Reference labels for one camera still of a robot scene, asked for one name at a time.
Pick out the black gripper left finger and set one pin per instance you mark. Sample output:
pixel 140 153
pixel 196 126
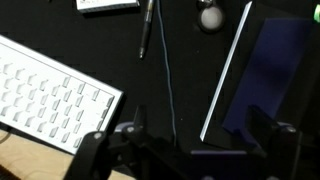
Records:
pixel 147 158

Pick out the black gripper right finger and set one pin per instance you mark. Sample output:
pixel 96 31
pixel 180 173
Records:
pixel 289 154

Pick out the black tablet with white edge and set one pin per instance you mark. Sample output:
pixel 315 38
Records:
pixel 272 64

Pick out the black desk mat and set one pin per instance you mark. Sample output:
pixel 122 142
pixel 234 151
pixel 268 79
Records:
pixel 175 81

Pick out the white keyboard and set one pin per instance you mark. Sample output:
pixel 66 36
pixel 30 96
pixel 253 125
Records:
pixel 49 100

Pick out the black pen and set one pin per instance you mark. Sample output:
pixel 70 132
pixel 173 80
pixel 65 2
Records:
pixel 146 28

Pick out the white box with black dot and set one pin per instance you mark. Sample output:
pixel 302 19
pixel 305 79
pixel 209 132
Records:
pixel 85 6

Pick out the round grey tag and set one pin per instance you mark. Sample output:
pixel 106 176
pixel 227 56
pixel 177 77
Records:
pixel 211 16

